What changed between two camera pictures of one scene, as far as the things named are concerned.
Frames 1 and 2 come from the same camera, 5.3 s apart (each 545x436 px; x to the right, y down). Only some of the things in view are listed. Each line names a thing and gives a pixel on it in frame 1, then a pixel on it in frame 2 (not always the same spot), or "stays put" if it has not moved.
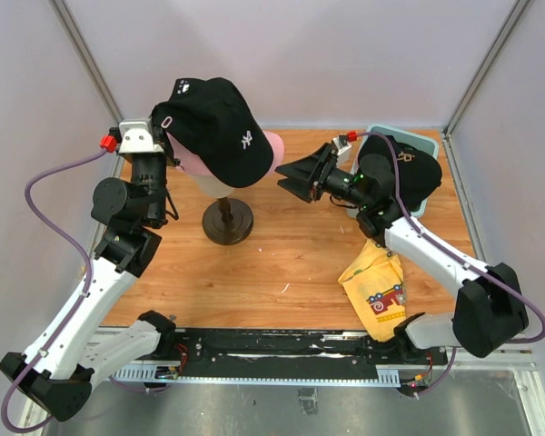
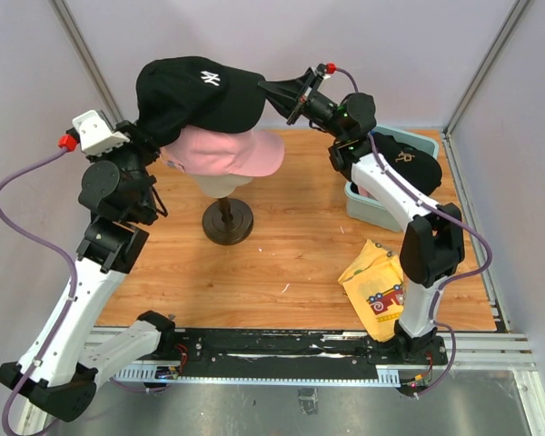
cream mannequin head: x=213 y=187 stays put
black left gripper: x=163 y=138 → x=138 y=142
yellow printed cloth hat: x=375 y=288 stays put
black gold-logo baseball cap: x=419 y=174 stays put
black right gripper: x=301 y=172 → x=291 y=95
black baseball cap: x=213 y=123 → x=177 y=93
